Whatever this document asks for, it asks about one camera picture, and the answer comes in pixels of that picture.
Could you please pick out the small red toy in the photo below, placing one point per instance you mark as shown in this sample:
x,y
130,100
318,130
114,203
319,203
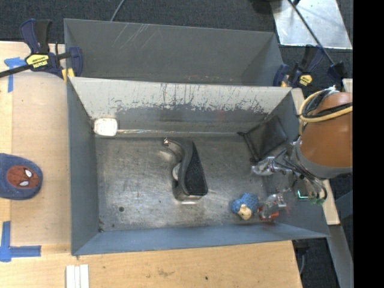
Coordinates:
x,y
267,216

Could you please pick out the blue and cream toy figure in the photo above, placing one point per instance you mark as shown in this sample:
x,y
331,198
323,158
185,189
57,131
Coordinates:
x,y
246,204

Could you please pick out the white square block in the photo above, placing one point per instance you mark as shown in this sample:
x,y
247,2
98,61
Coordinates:
x,y
105,127

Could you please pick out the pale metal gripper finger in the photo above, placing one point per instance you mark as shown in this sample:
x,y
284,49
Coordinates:
x,y
274,202
270,167

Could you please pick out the black flat pouch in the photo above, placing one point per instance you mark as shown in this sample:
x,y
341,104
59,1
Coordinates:
x,y
265,138

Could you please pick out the grey metal bin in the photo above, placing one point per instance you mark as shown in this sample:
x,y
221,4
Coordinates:
x,y
144,172

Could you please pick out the pale wood board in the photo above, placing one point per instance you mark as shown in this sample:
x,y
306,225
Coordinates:
x,y
39,130

